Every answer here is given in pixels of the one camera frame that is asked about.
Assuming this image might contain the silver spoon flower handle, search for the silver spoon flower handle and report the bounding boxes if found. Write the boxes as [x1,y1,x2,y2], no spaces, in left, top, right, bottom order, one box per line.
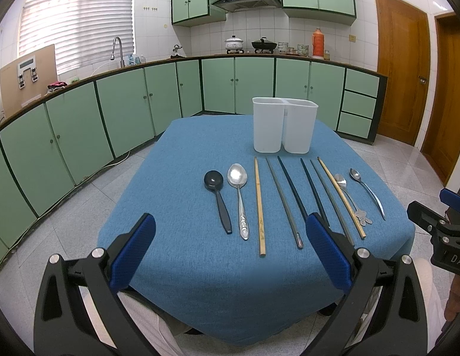
[334,174,373,227]

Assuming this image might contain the patterned jar right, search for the patterned jar right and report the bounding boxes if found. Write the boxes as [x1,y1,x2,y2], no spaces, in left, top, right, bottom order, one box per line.
[297,43,309,56]

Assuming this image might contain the wooden chopstick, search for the wooden chopstick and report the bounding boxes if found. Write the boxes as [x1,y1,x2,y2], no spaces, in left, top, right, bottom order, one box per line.
[318,157,367,239]
[254,157,266,257]

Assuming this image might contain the black range hood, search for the black range hood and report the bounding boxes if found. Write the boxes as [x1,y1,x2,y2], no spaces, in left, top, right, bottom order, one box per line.
[212,0,282,12]

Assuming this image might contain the patterned jar left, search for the patterned jar left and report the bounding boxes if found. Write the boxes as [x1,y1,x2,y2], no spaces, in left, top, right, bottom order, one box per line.
[277,41,289,54]

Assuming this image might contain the patterned jar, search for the patterned jar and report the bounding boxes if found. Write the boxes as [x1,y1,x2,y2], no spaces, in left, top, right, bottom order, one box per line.
[297,43,309,56]
[277,41,289,54]

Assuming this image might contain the white cooking pot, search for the white cooking pot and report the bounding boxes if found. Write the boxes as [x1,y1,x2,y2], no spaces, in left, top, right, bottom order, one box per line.
[224,35,244,54]

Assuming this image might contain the red cloth on counter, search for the red cloth on counter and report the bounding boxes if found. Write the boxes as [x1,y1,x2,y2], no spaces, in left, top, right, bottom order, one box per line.
[47,81,67,93]

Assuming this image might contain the kettle on counter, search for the kettle on counter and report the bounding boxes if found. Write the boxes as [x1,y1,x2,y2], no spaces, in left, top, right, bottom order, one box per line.
[170,44,183,59]

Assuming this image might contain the blue tablecloth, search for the blue tablecloth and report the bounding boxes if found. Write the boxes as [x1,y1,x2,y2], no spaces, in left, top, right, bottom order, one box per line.
[98,115,416,346]

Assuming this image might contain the black plastic spoon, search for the black plastic spoon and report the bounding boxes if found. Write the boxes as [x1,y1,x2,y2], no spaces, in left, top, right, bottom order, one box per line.
[204,170,232,235]

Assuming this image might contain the wooden door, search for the wooden door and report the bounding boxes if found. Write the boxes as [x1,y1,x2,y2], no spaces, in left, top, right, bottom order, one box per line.
[421,13,460,185]
[375,0,431,145]

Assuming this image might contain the small silver teaspoon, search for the small silver teaspoon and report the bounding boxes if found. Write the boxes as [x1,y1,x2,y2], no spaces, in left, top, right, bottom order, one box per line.
[349,168,386,220]

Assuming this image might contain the black wok with lid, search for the black wok with lid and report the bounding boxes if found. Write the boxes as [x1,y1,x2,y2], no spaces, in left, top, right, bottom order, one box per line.
[252,36,277,54]

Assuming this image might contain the white window blinds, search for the white window blinds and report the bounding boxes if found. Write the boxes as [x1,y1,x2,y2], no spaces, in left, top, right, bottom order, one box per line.
[18,0,135,74]

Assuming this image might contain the green lower kitchen cabinets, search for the green lower kitchen cabinets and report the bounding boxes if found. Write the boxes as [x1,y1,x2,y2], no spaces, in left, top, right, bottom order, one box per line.
[0,54,388,265]

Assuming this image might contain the grey chopstick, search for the grey chopstick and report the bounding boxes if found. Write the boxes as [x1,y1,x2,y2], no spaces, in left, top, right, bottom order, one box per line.
[265,158,303,250]
[310,160,354,246]

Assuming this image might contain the large silver spoon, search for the large silver spoon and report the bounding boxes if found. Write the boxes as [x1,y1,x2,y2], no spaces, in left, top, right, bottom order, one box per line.
[227,163,249,240]

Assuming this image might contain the white two-compartment utensil holder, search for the white two-compartment utensil holder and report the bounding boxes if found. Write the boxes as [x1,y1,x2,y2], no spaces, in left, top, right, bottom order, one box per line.
[252,97,318,154]

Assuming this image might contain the black chopstick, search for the black chopstick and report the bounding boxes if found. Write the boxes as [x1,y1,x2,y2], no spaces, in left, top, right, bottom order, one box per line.
[300,158,330,227]
[276,155,308,221]

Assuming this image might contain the cardboard box with appliance print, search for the cardboard box with appliance print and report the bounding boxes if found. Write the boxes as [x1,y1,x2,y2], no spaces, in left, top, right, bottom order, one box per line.
[0,44,58,119]

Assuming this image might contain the chrome sink faucet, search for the chrome sink faucet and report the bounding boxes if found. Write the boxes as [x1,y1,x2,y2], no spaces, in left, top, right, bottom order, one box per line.
[110,36,126,69]

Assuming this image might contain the orange thermos bottle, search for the orange thermos bottle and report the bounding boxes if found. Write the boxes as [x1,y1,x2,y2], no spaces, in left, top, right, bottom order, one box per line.
[312,27,325,59]

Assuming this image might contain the person's right hand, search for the person's right hand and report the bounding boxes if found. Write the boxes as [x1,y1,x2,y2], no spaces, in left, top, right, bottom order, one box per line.
[444,275,460,322]

